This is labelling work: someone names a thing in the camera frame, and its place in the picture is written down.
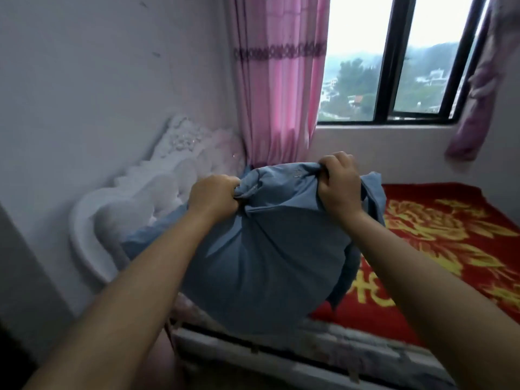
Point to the person's left hand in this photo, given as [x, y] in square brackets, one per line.
[213, 199]

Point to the person's right hand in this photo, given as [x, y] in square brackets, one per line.
[343, 190]

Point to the blue pillow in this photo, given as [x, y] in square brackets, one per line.
[264, 259]

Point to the white tufted bed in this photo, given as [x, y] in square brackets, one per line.
[122, 199]

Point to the red gold floral blanket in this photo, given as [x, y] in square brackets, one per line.
[447, 239]

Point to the person's right forearm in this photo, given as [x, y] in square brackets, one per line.
[438, 312]

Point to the person's left forearm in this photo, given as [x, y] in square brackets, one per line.
[134, 300]

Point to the black framed window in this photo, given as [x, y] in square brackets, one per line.
[357, 56]

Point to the floral mattress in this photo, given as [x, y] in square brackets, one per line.
[345, 341]

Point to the purple pink curtain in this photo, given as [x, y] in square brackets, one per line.
[483, 85]

